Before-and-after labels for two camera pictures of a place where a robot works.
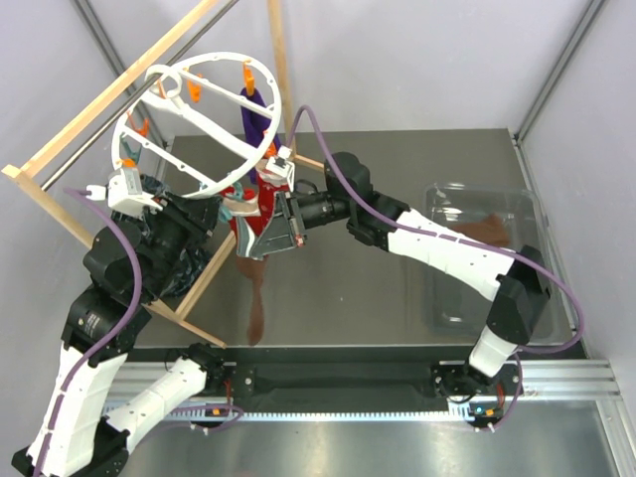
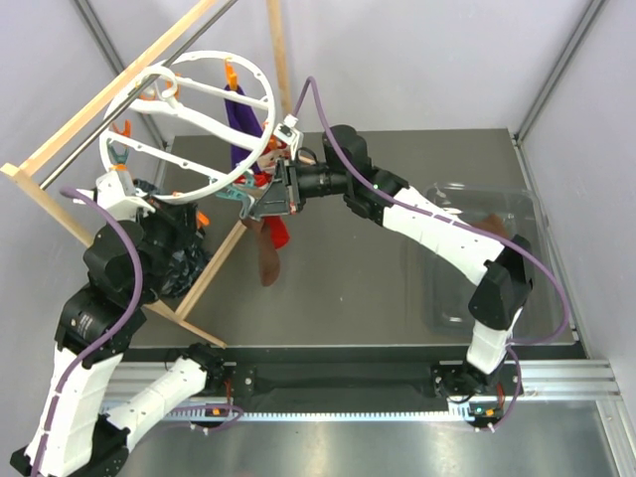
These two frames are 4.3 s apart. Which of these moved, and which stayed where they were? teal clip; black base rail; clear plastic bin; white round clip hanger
Moved: teal clip; white round clip hanger
Stayed: black base rail; clear plastic bin
